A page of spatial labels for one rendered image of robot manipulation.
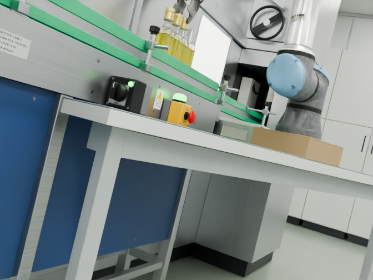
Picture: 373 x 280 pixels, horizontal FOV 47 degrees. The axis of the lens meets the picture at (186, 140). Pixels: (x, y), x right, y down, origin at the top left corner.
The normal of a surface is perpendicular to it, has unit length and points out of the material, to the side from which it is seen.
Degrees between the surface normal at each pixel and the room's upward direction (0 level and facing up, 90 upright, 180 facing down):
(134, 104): 90
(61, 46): 90
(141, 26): 90
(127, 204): 90
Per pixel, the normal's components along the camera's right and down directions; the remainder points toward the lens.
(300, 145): -0.71, -0.17
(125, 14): 0.87, 0.22
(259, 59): -0.43, -0.10
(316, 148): 0.66, 0.17
